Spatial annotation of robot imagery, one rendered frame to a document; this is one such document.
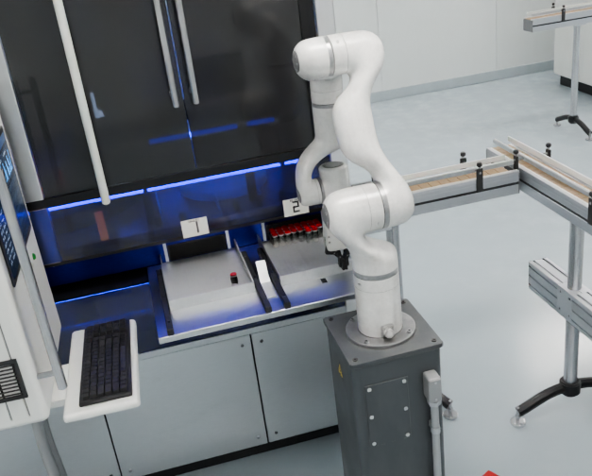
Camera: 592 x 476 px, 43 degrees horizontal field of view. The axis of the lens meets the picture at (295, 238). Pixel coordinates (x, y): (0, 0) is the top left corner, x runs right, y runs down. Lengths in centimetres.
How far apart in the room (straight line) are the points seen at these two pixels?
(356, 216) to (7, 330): 89
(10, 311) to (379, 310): 91
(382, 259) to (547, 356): 171
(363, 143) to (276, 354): 110
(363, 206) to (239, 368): 108
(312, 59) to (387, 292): 61
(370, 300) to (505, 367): 153
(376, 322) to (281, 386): 89
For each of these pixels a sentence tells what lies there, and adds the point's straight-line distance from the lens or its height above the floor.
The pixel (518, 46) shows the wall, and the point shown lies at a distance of 804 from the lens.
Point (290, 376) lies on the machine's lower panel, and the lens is 279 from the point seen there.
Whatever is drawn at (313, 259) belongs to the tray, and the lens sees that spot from 242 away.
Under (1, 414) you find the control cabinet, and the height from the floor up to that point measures 86.
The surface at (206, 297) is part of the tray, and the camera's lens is 226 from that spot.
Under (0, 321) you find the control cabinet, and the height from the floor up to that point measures 111.
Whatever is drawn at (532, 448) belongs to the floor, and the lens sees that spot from 301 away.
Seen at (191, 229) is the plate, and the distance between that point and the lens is 244.
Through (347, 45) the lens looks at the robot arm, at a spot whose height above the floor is 161.
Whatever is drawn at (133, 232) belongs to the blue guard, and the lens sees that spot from 243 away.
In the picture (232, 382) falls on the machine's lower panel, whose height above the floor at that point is 40.
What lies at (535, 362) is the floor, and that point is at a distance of 345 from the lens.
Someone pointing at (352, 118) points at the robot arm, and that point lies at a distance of 185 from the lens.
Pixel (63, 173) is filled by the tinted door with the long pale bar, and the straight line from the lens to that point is 237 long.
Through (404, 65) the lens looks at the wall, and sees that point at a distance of 753.
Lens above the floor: 197
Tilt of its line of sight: 25 degrees down
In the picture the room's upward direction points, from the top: 7 degrees counter-clockwise
